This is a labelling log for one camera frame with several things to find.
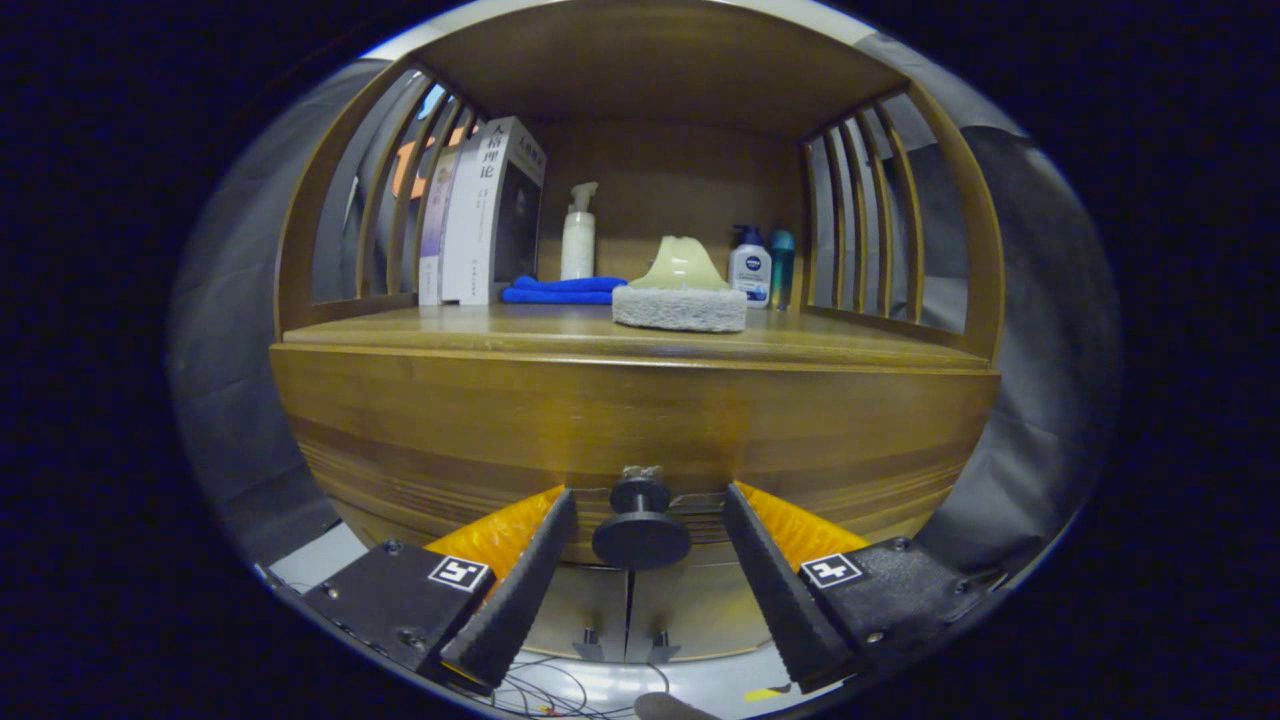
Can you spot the dark rounded object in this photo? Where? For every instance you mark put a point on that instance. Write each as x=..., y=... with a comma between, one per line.
x=675, y=708

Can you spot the black round drawer knob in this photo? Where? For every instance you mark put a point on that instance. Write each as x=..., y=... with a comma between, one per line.
x=640, y=540

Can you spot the blue folded cloth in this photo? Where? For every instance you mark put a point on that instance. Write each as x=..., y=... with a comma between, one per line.
x=560, y=290

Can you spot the white pump bottle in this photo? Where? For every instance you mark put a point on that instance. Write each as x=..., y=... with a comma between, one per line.
x=578, y=245

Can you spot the yellow tape strip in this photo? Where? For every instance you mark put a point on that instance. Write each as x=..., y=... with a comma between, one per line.
x=765, y=692

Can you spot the teal slim bottle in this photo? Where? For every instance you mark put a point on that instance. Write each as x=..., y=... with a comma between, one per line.
x=782, y=270

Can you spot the white thick book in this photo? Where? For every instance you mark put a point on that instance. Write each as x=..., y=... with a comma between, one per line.
x=475, y=230

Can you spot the wooden countertop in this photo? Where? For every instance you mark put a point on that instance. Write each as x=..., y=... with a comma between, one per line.
x=480, y=328

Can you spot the brown wooden cabinet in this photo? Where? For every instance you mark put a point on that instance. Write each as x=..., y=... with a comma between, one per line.
x=660, y=60

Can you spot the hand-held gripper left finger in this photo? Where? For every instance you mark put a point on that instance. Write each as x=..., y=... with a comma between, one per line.
x=515, y=600

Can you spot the wooden cabinet door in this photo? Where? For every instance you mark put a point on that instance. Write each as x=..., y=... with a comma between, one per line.
x=590, y=600
x=700, y=600

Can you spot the lavender thin book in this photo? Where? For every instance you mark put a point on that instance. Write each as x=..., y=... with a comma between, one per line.
x=433, y=240

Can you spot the white lotion bottle blue cap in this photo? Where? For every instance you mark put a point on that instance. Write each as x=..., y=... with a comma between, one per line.
x=752, y=270

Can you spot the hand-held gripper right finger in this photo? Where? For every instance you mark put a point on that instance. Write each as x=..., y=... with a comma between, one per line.
x=785, y=600

